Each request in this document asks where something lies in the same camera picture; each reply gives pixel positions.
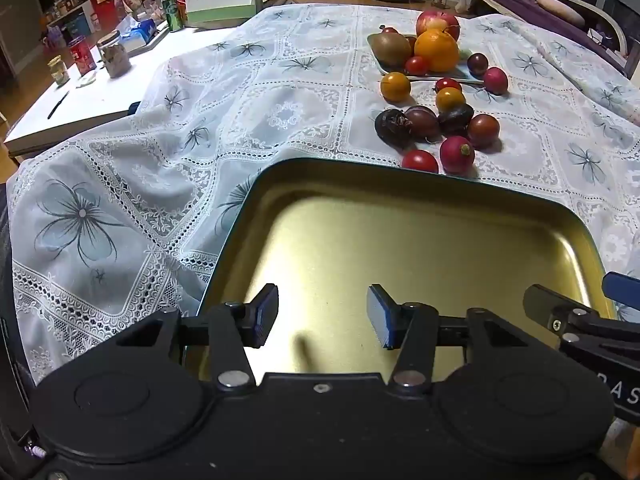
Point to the gold metal tray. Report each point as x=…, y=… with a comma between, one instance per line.
x=400, y=240

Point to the purple figurine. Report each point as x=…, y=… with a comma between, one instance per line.
x=52, y=37

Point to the dark water chestnut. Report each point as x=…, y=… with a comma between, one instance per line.
x=456, y=119
x=392, y=127

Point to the small glass jar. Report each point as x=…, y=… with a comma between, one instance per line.
x=59, y=72

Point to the small red fruit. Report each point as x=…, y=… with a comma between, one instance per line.
x=389, y=30

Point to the beige cushion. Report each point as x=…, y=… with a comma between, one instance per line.
x=560, y=10

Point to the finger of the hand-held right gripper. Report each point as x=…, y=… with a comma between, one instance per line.
x=550, y=305
x=622, y=287

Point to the red can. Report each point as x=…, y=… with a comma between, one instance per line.
x=82, y=57

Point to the dark purple cherry tomato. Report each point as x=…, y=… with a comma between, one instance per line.
x=477, y=63

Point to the black pen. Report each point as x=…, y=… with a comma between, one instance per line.
x=57, y=105

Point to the red cherry tomato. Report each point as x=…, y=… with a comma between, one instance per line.
x=420, y=161
x=447, y=84
x=416, y=65

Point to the red plum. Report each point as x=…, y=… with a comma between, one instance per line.
x=483, y=131

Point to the green drink can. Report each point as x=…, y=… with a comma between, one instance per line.
x=173, y=14

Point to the small white dish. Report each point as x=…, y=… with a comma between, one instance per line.
x=87, y=80

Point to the light green plate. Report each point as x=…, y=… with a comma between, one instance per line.
x=425, y=76

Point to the brown kiwi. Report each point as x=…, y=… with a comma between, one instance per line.
x=391, y=49

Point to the glass jar with brown contents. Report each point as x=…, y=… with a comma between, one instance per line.
x=115, y=57

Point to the red apple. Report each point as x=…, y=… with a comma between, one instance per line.
x=440, y=20

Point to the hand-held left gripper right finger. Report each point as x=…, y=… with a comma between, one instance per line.
x=381, y=316

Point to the red box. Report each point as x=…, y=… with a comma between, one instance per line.
x=105, y=10

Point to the blue tissue box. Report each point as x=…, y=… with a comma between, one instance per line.
x=142, y=32

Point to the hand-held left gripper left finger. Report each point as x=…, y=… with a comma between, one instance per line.
x=265, y=312

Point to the orange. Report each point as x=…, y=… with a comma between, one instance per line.
x=436, y=51

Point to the pink-red fruit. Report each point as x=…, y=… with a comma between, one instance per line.
x=456, y=155

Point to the white lace floral tablecloth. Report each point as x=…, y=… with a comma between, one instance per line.
x=300, y=85

